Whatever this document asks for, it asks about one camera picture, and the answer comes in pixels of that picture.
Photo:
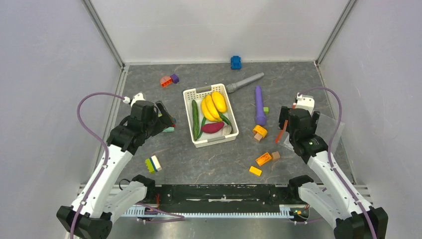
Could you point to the blue toy car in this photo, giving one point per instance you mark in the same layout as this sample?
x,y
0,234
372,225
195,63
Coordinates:
x,y
235,63

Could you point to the yellow round-top brick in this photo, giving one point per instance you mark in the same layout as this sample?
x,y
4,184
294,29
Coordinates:
x,y
260,130

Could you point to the white perforated plastic basket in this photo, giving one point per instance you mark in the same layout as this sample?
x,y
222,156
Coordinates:
x,y
198,94

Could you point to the green chili pepper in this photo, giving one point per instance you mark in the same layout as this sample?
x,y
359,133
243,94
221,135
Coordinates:
x,y
225,119

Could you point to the white garlic bulb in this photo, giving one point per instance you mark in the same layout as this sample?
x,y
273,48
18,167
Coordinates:
x,y
226,130

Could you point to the green blue white block stack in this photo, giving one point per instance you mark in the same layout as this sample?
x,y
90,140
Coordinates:
x,y
153,164

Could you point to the purple small block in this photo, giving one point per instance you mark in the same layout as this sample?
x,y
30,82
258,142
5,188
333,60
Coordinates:
x,y
175,78

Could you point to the purple toy microphone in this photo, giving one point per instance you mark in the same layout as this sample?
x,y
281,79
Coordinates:
x,y
260,117

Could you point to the grey toy microphone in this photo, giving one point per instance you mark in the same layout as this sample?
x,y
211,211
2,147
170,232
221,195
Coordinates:
x,y
232,87

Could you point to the brown cube under yellow brick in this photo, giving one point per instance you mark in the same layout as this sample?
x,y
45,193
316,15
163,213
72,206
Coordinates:
x,y
258,137

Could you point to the yellow banana bunch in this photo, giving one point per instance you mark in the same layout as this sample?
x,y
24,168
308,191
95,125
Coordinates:
x,y
209,111

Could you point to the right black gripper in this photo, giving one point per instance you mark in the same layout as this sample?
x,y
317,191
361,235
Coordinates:
x,y
283,116

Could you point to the red sweet potato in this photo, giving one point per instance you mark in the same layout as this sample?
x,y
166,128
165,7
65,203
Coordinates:
x,y
211,128

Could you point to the yellow squash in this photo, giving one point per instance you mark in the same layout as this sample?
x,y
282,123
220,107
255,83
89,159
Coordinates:
x,y
219,102

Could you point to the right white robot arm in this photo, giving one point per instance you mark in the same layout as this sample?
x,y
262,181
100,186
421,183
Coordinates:
x,y
349,214

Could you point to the brown wooden cube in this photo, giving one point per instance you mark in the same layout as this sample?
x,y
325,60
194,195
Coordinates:
x,y
275,156

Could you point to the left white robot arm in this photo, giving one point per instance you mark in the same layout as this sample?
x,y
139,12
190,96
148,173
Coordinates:
x,y
92,214

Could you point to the dark green cucumber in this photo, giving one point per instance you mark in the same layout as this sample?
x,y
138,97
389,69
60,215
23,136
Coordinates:
x,y
196,125

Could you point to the yellow flat brick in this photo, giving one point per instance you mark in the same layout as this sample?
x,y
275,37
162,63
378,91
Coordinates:
x,y
256,171

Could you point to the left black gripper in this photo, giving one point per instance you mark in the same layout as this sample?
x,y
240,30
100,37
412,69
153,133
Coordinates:
x,y
166,121

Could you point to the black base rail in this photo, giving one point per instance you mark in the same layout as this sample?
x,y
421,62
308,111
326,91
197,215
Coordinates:
x,y
220,201

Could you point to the clear zip top bag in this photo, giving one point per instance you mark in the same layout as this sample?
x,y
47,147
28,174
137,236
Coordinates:
x,y
325,129

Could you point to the orange transparent brick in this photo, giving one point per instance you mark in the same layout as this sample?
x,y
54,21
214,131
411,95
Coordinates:
x,y
261,160

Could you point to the mint green toy microphone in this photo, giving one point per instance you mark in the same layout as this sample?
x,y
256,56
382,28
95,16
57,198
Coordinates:
x,y
169,129

